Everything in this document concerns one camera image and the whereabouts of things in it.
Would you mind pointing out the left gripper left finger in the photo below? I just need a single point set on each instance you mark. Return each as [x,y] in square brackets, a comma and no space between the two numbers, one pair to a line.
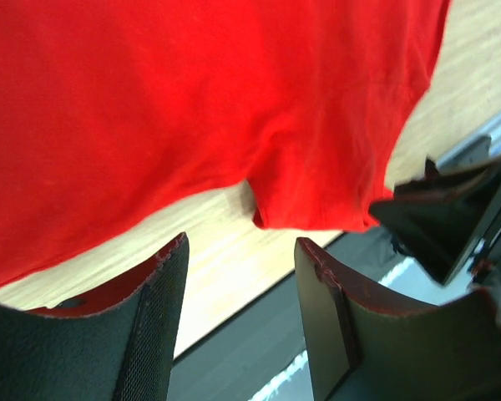
[114,342]

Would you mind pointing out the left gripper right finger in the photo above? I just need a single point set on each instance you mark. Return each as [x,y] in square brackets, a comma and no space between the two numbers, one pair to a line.
[365,341]

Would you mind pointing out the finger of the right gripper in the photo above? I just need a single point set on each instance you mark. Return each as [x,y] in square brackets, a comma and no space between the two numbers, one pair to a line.
[447,222]

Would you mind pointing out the red t shirt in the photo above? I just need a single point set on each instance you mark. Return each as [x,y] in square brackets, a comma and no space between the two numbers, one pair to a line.
[113,110]

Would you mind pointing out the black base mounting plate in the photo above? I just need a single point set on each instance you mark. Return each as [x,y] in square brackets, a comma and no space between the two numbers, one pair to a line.
[258,354]

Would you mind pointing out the aluminium front rail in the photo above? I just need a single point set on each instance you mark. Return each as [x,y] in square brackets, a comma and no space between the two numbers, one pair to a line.
[483,143]

